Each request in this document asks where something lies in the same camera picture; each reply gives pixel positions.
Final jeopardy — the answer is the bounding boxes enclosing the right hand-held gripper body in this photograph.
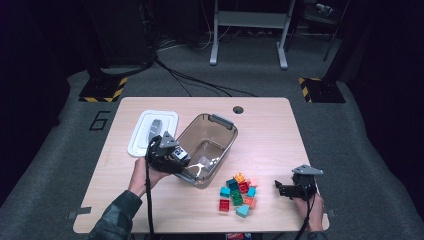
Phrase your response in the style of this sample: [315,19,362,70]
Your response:
[291,164,325,202]

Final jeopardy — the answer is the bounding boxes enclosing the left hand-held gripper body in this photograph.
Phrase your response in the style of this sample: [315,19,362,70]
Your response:
[145,131,188,175]

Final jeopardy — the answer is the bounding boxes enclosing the small white toy car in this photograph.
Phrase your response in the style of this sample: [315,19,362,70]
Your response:
[173,145,189,162]

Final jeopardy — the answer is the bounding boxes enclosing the transparent brown storage bin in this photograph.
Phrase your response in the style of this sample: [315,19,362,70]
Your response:
[173,113,239,190]

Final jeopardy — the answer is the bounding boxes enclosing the salmon orange toy brick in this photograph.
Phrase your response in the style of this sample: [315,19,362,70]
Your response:
[242,195,258,210]

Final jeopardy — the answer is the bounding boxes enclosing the light teal heart-shaped brick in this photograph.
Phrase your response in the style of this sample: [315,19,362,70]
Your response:
[235,204,251,219]

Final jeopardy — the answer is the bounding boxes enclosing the green toy brick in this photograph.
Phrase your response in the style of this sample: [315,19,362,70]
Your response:
[230,190,244,207]

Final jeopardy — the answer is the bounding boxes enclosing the dark teal toy brick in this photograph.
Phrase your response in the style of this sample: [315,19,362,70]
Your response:
[225,178,240,192]

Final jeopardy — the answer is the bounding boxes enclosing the person's right hand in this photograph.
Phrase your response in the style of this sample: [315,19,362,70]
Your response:
[294,193,325,233]

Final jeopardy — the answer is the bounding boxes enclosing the person's left hand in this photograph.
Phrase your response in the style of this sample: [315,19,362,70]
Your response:
[128,156,168,198]

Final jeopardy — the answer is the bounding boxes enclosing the white bin lid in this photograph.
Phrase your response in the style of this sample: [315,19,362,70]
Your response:
[127,109,180,158]

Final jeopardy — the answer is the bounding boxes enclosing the small red object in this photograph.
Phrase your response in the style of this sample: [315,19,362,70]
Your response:
[225,232,253,240]

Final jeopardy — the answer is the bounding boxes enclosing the striped stand base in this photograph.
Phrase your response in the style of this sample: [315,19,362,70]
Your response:
[298,77,347,104]
[78,76,129,103]

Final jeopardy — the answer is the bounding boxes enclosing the black cabinet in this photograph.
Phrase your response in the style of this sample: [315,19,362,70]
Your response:
[83,0,158,68]

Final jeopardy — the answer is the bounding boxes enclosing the right hand-held gripper cable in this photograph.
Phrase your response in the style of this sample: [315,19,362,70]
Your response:
[296,179,318,240]

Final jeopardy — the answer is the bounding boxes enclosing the hand-held gripper cable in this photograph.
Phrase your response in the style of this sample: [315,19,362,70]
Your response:
[143,134,164,240]
[296,179,318,240]

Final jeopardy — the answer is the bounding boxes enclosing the left hand-held gripper cable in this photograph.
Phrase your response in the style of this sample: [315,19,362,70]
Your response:
[143,134,164,240]

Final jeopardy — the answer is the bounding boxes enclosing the black floor cables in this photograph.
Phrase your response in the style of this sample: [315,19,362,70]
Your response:
[99,33,259,98]

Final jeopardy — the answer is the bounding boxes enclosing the white metal desk frame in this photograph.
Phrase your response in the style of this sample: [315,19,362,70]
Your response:
[209,0,297,70]

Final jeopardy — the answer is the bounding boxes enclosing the small camera on stand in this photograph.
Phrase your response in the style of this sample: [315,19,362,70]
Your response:
[314,2,334,17]

